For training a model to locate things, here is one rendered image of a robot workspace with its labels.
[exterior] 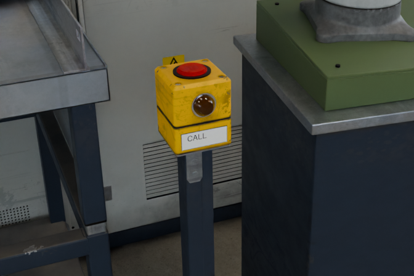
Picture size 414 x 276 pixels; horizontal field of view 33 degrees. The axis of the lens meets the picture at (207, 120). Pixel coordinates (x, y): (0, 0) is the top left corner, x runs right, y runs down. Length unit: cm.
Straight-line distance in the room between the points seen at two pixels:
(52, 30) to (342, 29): 51
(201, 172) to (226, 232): 118
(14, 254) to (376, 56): 70
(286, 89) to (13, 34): 49
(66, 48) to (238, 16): 81
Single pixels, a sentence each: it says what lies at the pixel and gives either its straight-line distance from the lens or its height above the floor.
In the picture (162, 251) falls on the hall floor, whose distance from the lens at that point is 206.
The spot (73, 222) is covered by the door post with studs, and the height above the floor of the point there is 12.
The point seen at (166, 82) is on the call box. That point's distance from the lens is 88.
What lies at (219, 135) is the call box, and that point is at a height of 82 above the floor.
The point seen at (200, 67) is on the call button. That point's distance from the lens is 90.
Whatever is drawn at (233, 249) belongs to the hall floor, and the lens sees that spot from 206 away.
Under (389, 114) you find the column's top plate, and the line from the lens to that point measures 115.
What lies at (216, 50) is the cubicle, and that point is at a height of 57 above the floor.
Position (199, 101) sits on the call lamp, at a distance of 87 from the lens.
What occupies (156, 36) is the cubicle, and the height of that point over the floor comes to 64.
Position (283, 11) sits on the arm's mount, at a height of 83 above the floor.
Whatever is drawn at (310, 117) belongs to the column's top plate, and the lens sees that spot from 112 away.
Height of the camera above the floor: 125
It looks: 27 degrees down
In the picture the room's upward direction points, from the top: 1 degrees counter-clockwise
